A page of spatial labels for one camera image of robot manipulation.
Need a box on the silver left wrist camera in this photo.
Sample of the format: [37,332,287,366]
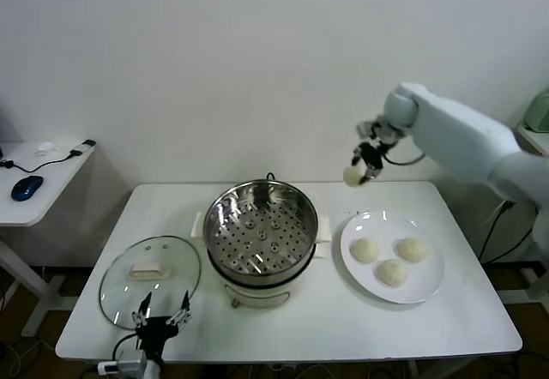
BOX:
[97,349,148,376]

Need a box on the glass lid with cream handle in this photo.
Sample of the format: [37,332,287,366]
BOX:
[98,235,202,331]

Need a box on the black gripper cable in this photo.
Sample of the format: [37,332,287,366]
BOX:
[112,331,141,361]
[383,138,426,166]

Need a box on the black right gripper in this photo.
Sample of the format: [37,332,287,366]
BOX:
[350,141,386,185]

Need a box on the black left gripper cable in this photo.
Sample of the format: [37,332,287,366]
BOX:
[112,331,141,361]

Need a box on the white side table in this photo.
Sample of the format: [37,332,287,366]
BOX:
[0,141,98,338]

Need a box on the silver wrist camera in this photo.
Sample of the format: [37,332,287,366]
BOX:
[355,118,379,140]
[97,349,148,376]

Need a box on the black usb cable with adapter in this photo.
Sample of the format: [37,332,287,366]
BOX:
[0,139,98,174]

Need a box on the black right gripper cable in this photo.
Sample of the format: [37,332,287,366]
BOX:
[383,138,426,166]

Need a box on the blue computer mouse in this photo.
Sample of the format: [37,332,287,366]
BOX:
[10,174,45,202]

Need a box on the pale green appliance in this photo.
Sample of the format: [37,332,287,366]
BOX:
[524,87,549,134]

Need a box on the white round plate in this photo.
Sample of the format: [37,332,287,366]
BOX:
[340,210,446,305]

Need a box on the stainless steel steamer basket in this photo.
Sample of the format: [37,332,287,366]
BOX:
[202,180,321,278]

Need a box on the black power cable with adapter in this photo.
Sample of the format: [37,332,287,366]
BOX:
[478,201,538,265]

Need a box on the white steamed baozi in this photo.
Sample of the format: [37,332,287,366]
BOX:
[395,237,429,263]
[376,258,409,288]
[342,164,369,189]
[350,237,381,264]

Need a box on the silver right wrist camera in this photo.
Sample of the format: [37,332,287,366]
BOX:
[355,118,379,140]

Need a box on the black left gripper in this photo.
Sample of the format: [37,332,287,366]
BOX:
[130,289,193,355]

